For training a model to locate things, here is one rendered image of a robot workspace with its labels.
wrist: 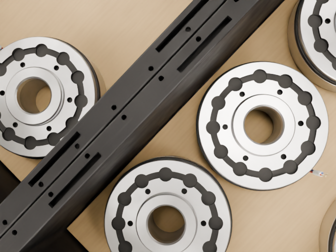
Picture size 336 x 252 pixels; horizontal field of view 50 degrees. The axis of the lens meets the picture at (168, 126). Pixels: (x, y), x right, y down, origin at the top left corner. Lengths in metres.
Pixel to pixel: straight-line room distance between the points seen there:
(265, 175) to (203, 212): 0.06
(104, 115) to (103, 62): 0.12
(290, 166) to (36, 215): 0.19
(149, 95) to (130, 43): 0.12
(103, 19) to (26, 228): 0.19
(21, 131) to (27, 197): 0.09
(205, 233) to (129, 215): 0.06
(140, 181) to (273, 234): 0.12
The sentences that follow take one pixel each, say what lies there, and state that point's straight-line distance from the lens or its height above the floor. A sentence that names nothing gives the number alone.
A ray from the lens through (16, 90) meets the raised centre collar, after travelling 0.32.
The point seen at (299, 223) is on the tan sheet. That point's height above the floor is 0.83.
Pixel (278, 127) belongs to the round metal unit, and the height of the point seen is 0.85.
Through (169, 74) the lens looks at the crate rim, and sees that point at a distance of 0.22.
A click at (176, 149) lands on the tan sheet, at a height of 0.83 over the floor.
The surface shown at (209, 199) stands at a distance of 0.29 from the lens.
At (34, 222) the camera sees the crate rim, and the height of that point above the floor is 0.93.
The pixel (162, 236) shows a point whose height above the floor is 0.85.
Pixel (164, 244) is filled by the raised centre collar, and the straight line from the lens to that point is 0.29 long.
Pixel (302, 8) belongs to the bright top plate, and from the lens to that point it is 0.31.
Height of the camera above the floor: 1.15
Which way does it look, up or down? 85 degrees down
